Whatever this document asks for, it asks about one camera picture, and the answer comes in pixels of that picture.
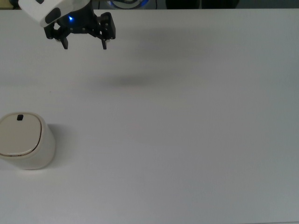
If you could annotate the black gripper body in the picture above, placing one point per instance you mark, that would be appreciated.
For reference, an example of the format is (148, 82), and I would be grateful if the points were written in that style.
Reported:
(79, 22)

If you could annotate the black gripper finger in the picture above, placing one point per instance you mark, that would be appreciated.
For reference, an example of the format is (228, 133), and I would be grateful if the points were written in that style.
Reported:
(110, 26)
(57, 35)

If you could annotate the small white lidded trash can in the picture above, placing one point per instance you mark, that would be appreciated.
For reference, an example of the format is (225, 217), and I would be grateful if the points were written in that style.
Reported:
(22, 140)

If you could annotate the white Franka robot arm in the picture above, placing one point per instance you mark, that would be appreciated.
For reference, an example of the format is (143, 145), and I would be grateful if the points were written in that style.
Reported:
(32, 9)

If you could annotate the black equipment behind table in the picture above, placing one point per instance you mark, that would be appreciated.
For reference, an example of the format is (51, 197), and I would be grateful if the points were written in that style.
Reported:
(201, 3)

